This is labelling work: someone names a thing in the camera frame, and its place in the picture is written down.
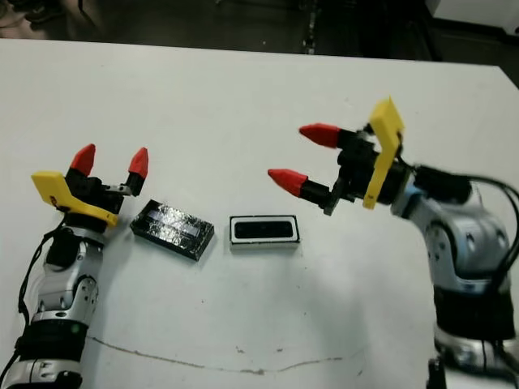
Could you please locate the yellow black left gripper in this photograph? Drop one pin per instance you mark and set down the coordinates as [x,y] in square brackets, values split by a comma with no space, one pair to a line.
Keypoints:
[89,198]

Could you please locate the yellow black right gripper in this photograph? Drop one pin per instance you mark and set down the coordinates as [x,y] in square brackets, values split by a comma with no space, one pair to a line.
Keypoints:
[385,142]

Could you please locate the black slim camera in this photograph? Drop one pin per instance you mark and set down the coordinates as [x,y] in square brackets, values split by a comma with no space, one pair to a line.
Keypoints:
[263,229]

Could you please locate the black camera box lid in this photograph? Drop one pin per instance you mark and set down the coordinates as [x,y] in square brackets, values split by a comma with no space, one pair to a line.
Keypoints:
[174,231]

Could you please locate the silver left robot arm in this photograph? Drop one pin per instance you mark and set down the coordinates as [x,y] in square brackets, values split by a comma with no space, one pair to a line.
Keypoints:
[69,283]

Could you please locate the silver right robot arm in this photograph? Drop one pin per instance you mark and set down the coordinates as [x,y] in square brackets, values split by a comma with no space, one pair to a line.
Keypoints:
[458,239]

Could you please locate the dark shoe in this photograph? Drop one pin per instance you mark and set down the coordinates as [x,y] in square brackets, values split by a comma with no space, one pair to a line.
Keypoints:
[44,12]

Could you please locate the white cabinet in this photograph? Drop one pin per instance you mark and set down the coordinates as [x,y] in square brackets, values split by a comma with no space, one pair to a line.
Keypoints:
[474,14]

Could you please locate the white camera box base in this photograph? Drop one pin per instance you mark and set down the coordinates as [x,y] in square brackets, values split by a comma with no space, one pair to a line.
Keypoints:
[263,247]

